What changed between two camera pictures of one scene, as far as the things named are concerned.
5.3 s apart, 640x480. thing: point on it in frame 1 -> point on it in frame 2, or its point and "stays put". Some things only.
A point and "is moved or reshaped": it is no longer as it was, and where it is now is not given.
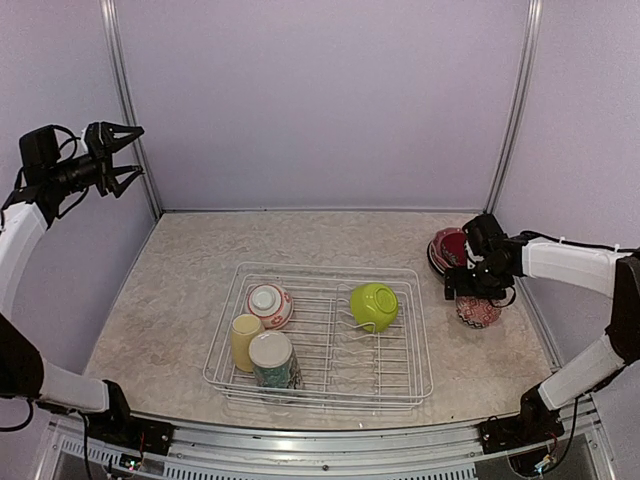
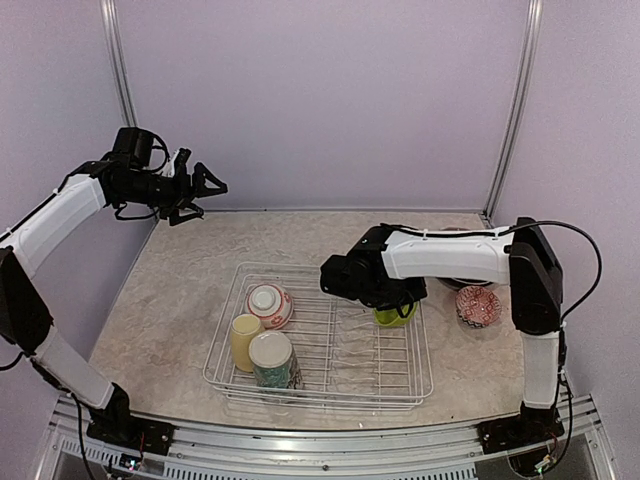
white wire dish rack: [322, 335] stays put
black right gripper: [465, 289] -> [417, 291]
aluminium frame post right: [512, 131] stays put
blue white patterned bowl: [477, 312] stays put
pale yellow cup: [244, 327] stays put
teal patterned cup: [274, 360] stays put
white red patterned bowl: [272, 303] stays put
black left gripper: [102, 162] -> [185, 193]
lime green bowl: [374, 303] is moved or reshaped
